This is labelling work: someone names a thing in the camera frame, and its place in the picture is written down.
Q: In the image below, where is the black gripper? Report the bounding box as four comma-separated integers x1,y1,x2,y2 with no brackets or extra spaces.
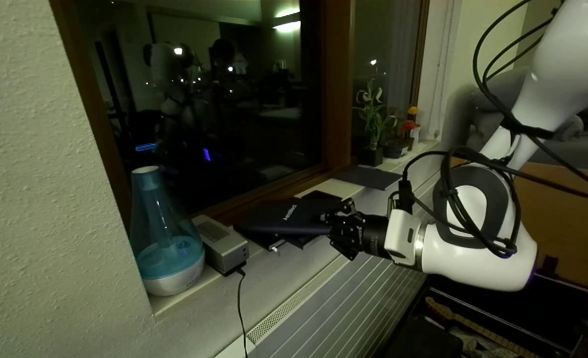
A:
326,200,394,263

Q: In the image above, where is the small black notebook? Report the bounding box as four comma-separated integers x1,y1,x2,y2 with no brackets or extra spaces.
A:
292,188,350,215

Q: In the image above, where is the black notebook with elastic band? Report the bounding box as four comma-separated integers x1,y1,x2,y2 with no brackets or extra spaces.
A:
336,164,406,194

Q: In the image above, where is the green plant in labelled bowl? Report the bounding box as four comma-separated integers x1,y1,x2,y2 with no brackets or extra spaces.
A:
380,114,408,162

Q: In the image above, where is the bamboo plant in black pot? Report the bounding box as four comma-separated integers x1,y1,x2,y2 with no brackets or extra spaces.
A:
352,74,390,170

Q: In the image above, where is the orange flower in terracotta pot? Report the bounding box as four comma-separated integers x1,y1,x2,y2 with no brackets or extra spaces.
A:
402,104,423,156

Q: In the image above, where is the grey box device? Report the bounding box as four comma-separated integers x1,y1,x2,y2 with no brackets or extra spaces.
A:
189,213,253,279

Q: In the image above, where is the pale wooden guitar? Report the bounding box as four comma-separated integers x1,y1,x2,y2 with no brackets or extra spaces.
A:
423,295,531,358

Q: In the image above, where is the blue humidifier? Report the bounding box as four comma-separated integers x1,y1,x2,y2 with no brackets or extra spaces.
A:
128,166,207,299

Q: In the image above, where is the black guitar case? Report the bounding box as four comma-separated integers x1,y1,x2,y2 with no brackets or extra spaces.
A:
425,267,588,358

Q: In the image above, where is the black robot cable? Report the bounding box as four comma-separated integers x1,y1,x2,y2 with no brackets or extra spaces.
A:
400,0,588,263

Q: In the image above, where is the thin power cable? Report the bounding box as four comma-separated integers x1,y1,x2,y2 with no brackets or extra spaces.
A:
233,267,255,358

